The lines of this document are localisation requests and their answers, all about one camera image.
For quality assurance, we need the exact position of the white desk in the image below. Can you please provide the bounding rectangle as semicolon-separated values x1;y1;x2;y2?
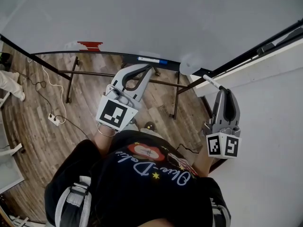
0;91;25;156

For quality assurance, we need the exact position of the black-capped whiteboard marker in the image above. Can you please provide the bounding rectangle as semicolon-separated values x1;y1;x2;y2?
203;74;227;91

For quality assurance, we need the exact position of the white power strip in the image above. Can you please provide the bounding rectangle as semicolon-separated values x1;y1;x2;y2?
47;113;61;127

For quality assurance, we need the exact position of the white cable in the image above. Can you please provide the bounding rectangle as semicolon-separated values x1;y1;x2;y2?
27;57;68;125

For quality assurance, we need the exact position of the thin wrist bracelet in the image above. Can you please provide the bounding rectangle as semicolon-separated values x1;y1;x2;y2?
97;123;117;138

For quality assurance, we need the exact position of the whiteboard on black stand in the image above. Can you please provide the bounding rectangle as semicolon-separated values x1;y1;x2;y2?
0;0;303;121

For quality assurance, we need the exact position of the person's left forearm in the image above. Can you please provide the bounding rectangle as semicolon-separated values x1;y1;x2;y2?
93;124;117;156

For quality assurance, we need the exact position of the red magnetic eraser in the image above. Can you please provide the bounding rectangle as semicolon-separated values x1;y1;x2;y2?
77;41;104;52

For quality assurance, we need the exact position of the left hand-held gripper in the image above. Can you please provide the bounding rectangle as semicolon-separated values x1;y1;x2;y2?
95;64;152;131

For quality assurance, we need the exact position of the person's right forearm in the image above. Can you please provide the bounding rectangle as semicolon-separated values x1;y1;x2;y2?
193;150;214;177

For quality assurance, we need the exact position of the white round eraser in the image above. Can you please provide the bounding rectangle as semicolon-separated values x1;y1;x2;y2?
179;54;202;76

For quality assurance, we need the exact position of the clear floor mat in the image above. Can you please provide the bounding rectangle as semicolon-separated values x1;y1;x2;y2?
0;126;26;195

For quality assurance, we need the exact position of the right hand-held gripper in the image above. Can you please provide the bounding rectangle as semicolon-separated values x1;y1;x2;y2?
202;89;242;160

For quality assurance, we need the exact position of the thin black harness cable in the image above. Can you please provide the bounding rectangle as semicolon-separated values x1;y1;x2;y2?
176;143;200;154

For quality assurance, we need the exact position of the grey harness strap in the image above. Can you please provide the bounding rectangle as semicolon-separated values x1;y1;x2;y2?
210;197;232;227
54;175;93;227

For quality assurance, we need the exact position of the person's black printed shirt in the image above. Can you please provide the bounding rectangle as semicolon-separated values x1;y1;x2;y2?
44;130;232;227

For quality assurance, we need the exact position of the blue-capped marker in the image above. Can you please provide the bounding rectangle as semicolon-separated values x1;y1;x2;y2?
138;56;169;65

